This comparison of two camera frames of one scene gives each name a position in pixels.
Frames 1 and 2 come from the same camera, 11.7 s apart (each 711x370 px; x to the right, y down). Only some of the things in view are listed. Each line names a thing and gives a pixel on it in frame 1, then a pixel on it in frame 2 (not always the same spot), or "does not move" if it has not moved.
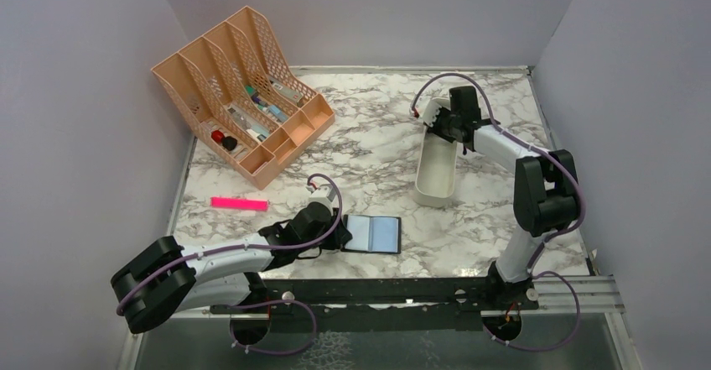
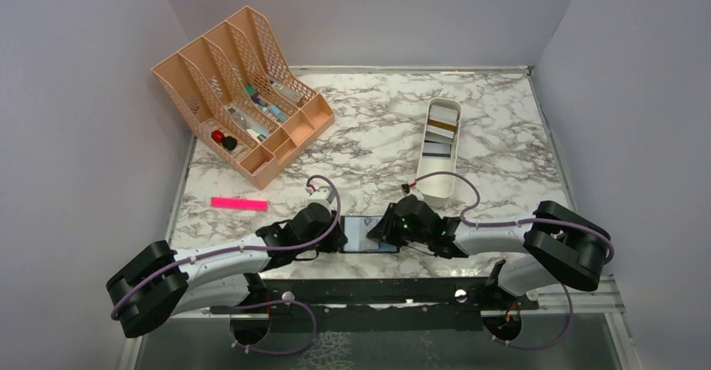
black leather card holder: x=373 y=234 does not move
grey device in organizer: x=291 y=94 does not move
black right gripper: x=435 y=129 to x=384 y=231
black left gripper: x=339 y=237 does not move
